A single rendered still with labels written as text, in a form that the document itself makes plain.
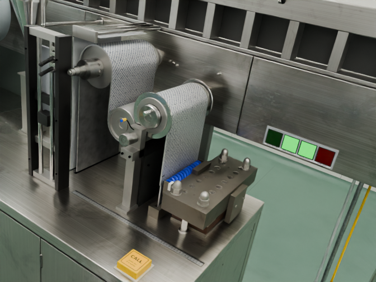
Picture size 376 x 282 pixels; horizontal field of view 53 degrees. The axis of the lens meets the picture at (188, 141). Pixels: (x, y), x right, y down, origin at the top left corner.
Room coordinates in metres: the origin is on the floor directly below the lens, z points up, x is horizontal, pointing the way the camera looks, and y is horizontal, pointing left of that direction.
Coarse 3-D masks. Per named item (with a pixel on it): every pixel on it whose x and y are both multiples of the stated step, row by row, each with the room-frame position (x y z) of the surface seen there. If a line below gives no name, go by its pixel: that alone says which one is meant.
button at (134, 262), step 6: (132, 252) 0.84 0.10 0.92; (138, 252) 0.84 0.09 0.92; (126, 258) 0.81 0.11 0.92; (132, 258) 0.81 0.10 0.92; (138, 258) 0.82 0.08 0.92; (144, 258) 0.82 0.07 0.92; (120, 264) 0.79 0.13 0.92; (126, 264) 0.79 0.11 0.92; (132, 264) 0.79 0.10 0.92; (138, 264) 0.80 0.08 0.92; (144, 264) 0.80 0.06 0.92; (150, 264) 0.82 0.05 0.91; (126, 270) 0.78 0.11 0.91; (132, 270) 0.77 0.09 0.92; (138, 270) 0.77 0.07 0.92; (144, 270) 0.79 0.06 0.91; (132, 276) 0.77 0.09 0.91; (138, 276) 0.77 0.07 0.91
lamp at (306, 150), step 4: (304, 144) 1.18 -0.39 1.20; (308, 144) 1.17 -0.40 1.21; (300, 148) 1.18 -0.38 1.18; (304, 148) 1.18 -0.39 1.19; (308, 148) 1.17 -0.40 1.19; (312, 148) 1.16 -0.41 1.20; (300, 152) 1.18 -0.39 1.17; (304, 152) 1.17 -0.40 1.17; (308, 152) 1.17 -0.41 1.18; (312, 152) 1.16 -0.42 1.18; (304, 156) 1.17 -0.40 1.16; (308, 156) 1.17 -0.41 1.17; (312, 156) 1.16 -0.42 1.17
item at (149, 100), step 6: (198, 84) 1.31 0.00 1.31; (204, 90) 1.29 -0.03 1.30; (144, 102) 1.10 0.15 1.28; (150, 102) 1.09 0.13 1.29; (156, 102) 1.08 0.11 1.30; (138, 108) 1.11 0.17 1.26; (162, 108) 1.07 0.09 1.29; (138, 114) 1.11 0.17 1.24; (162, 114) 1.06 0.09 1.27; (138, 120) 1.11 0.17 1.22; (162, 120) 1.06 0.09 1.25; (162, 126) 1.06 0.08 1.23; (150, 132) 1.08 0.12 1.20; (156, 132) 1.07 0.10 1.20
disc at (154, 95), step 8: (144, 96) 1.10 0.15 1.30; (152, 96) 1.09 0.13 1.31; (160, 96) 1.08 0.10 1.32; (136, 104) 1.12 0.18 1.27; (136, 112) 1.12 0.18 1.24; (168, 112) 1.06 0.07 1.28; (136, 120) 1.11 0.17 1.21; (168, 120) 1.06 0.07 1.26; (168, 128) 1.05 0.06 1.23; (152, 136) 1.08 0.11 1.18; (160, 136) 1.07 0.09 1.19
